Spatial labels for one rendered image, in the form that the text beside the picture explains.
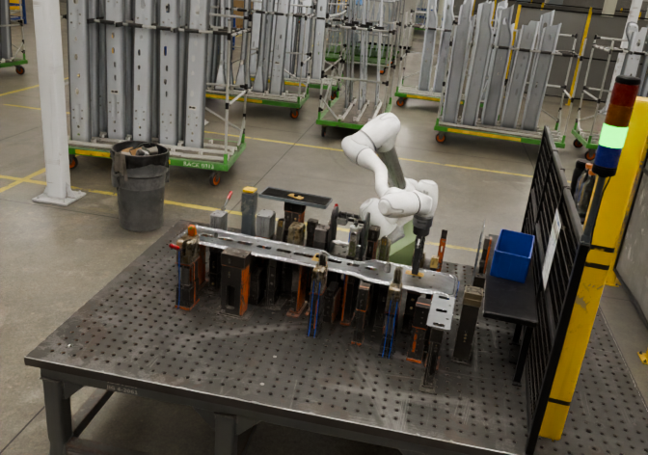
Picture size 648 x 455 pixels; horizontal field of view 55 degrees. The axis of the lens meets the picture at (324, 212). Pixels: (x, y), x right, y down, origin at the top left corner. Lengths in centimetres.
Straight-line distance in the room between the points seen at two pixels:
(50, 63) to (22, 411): 336
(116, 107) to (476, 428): 572
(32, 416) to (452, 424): 218
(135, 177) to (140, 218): 39
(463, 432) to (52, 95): 479
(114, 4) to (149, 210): 259
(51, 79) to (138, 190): 134
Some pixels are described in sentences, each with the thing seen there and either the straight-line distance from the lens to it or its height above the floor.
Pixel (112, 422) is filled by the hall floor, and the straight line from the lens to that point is 357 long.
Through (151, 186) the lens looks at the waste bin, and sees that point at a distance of 552.
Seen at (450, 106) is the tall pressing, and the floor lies 55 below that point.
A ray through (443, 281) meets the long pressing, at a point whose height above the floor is 100.
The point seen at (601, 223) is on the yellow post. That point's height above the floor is 159.
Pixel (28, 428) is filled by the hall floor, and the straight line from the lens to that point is 363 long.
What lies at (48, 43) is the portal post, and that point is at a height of 148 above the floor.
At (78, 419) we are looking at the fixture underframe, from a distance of 326.
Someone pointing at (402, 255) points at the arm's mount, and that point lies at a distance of 346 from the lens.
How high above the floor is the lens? 228
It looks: 21 degrees down
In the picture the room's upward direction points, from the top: 6 degrees clockwise
